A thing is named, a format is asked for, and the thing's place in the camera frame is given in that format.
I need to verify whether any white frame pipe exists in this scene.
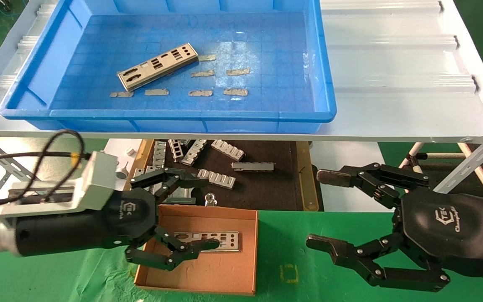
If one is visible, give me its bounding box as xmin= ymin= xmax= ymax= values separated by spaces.
xmin=400 ymin=143 xmax=426 ymax=167

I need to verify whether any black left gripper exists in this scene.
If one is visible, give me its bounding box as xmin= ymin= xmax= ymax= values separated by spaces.
xmin=15 ymin=168 xmax=221 ymax=271

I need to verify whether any blue plastic tray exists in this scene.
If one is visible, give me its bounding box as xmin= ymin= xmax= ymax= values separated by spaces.
xmin=0 ymin=0 xmax=337 ymax=134

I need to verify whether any grey slotted metal bracket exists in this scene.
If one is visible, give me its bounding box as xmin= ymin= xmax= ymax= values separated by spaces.
xmin=211 ymin=140 xmax=246 ymax=161
xmin=168 ymin=139 xmax=184 ymax=163
xmin=196 ymin=169 xmax=236 ymax=190
xmin=153 ymin=141 xmax=167 ymax=168
xmin=182 ymin=140 xmax=208 ymax=167

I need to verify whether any brown cardboard box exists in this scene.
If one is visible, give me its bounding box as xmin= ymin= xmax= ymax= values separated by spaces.
xmin=135 ymin=204 xmax=259 ymax=296

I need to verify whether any silver metal I/O shield plate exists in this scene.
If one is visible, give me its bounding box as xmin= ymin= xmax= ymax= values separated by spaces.
xmin=117 ymin=43 xmax=199 ymax=92
xmin=174 ymin=232 xmax=241 ymax=253

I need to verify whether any white metal shelf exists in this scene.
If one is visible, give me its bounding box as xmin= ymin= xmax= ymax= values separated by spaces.
xmin=0 ymin=0 xmax=483 ymax=143

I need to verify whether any beige horizontal frame pipe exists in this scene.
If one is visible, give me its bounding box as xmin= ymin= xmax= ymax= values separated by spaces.
xmin=426 ymin=153 xmax=477 ymax=160

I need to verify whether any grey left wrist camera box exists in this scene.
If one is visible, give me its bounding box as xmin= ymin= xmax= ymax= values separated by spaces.
xmin=0 ymin=151 xmax=118 ymax=219

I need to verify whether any large grey metal plate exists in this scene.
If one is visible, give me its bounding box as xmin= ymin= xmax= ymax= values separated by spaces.
xmin=132 ymin=167 xmax=197 ymax=206

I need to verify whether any grey narrow metal bar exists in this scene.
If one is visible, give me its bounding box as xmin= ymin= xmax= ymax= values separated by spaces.
xmin=231 ymin=162 xmax=275 ymax=172

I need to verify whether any beige pipe with black joint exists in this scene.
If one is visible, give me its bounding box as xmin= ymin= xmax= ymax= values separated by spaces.
xmin=405 ymin=154 xmax=428 ymax=171

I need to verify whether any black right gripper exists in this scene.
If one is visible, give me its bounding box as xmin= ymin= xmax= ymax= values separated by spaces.
xmin=392 ymin=187 xmax=483 ymax=281

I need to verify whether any black camera cable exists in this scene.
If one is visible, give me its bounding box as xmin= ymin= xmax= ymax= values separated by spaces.
xmin=0 ymin=130 xmax=92 ymax=206

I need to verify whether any green table cloth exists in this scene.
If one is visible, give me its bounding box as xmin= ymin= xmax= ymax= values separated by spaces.
xmin=0 ymin=210 xmax=483 ymax=302

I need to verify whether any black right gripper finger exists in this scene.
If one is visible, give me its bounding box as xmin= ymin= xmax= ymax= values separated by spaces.
xmin=306 ymin=233 xmax=451 ymax=292
xmin=317 ymin=163 xmax=430 ymax=209

